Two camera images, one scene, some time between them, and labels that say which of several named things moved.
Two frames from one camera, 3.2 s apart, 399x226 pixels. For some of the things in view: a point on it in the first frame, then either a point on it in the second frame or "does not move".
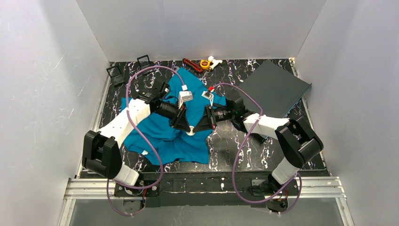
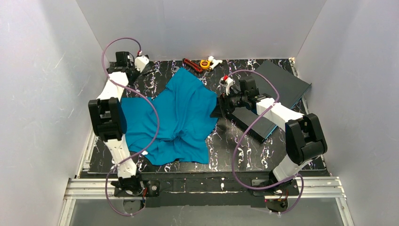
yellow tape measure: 204,64 does not move
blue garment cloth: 159,139 does not move
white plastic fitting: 215,61 does not move
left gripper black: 179,116 to 131,73
